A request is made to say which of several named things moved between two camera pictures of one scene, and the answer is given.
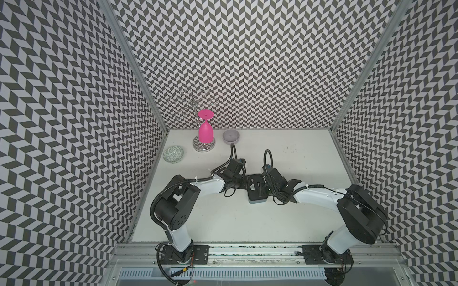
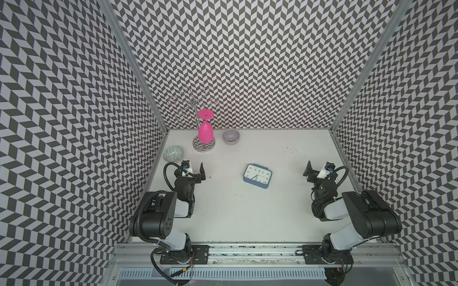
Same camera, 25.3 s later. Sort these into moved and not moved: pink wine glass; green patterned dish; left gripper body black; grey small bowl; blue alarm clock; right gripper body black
Moved: blue alarm clock; left gripper body black; right gripper body black
Not moved: grey small bowl; green patterned dish; pink wine glass
